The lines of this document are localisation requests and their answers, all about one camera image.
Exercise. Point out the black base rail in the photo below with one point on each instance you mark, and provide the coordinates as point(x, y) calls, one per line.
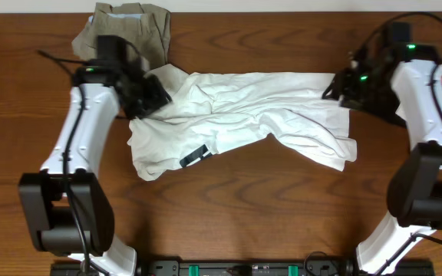
point(313, 266)

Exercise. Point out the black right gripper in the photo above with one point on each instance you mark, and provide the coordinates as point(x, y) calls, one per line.
point(338, 85)

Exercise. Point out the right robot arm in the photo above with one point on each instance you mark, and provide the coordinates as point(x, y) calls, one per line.
point(402, 84)

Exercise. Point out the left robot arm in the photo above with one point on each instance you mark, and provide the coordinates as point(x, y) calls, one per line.
point(66, 210)

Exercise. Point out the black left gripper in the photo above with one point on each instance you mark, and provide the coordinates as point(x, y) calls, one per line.
point(152, 96)

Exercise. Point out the folded khaki shorts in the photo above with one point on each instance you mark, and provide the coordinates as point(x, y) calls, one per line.
point(145, 26)

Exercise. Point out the white t-shirt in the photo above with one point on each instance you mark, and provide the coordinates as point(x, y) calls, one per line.
point(214, 113)

